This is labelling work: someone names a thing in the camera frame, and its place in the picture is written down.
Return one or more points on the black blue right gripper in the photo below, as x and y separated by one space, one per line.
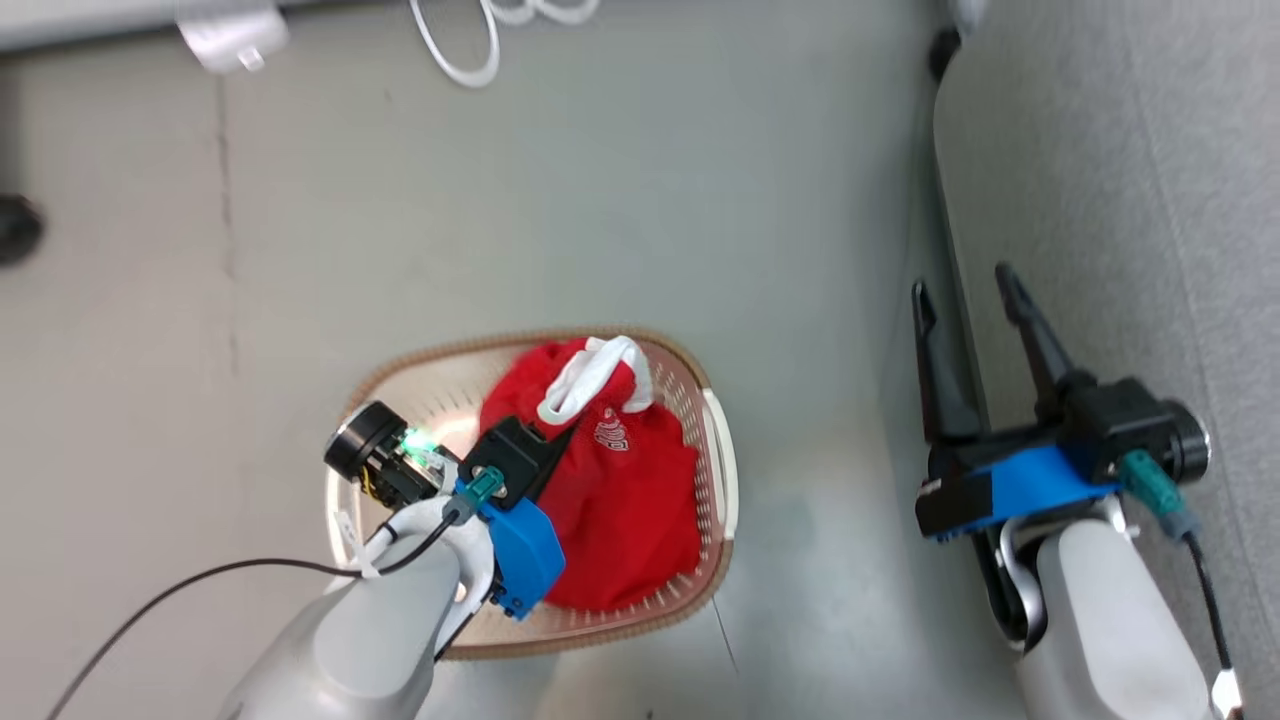
1030 485

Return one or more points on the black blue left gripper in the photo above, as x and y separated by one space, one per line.
520 550

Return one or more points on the red garment with white trim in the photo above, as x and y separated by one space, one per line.
620 500

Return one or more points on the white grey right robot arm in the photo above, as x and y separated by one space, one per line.
1100 620

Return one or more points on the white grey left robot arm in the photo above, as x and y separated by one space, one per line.
370 640

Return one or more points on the beige plastic laundry basket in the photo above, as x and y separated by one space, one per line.
440 385

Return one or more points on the white power adapter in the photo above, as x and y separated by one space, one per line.
235 35

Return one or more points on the round black object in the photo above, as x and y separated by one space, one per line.
18 230

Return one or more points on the grey baseboard strip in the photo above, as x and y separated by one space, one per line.
80 22

